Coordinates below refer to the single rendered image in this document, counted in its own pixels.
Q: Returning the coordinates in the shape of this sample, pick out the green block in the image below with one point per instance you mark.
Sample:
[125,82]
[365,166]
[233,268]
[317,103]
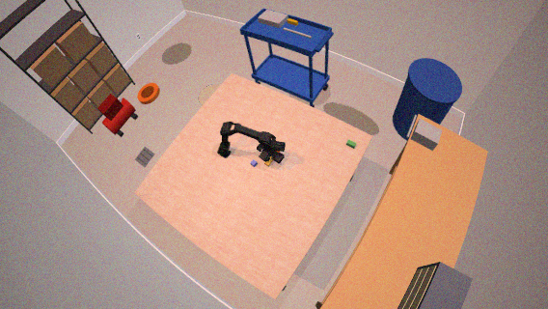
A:
[350,144]

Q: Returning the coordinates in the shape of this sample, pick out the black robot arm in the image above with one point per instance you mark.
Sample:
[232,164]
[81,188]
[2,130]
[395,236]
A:
[263,137]

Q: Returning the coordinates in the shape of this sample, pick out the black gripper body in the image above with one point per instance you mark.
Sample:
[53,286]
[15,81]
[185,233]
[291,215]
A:
[278,157]

